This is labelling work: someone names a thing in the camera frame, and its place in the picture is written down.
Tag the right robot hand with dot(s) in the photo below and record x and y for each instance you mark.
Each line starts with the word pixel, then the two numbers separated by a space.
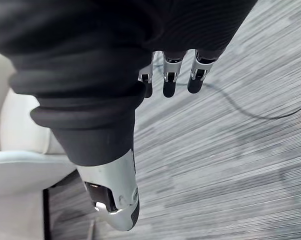
pixel 85 75

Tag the white sofa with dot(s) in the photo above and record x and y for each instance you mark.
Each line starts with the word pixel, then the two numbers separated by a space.
pixel 18 160

